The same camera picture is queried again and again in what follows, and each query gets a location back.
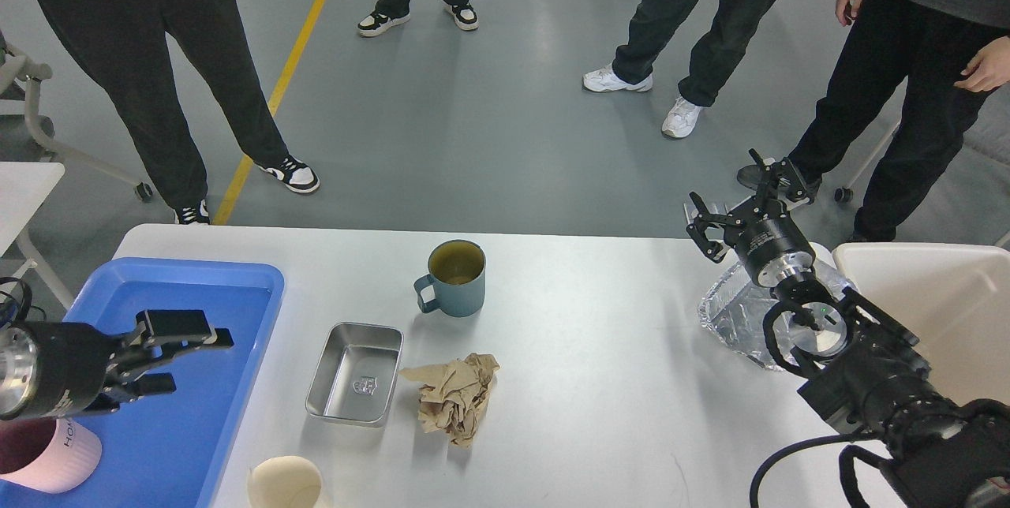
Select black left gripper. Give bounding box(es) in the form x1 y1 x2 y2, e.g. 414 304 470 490
23 309 234 419

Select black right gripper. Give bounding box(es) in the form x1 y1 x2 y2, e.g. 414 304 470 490
686 149 820 288

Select pink ribbed mug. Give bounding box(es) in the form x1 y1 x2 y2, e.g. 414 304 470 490
1 418 103 494

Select stainless steel rectangular tray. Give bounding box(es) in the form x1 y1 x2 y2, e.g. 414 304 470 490
305 322 403 428

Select teal mug yellow inside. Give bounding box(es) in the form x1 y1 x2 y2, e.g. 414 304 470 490
413 239 486 318

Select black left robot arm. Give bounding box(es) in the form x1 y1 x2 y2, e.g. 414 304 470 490
1 310 234 420

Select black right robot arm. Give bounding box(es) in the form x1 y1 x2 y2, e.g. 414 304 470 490
686 150 1009 507

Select aluminium foil container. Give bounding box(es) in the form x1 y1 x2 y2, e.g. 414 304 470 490
698 247 854 372

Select blue plastic tray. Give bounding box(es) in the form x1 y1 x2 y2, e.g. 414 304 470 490
1 257 285 507

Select grey wheeled chair base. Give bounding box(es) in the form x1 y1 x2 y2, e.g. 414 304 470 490
0 35 153 202

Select beige paper cup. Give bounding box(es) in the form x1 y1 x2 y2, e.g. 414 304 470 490
248 455 333 507

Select white side table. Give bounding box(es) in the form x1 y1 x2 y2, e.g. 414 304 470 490
1 162 75 310

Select white plastic bin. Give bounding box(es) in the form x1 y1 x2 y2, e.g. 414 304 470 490
833 242 1009 405

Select person with white sneakers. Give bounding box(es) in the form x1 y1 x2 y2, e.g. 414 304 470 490
583 0 778 139

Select person in grey sweater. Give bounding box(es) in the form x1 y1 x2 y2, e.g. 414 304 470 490
787 0 1009 242

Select crumpled brown paper napkin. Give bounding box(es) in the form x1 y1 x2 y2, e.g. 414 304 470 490
399 353 500 450

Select person in beige top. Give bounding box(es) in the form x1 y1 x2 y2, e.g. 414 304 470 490
36 0 320 225

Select black cables at left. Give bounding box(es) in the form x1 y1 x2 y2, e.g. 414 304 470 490
0 278 32 327

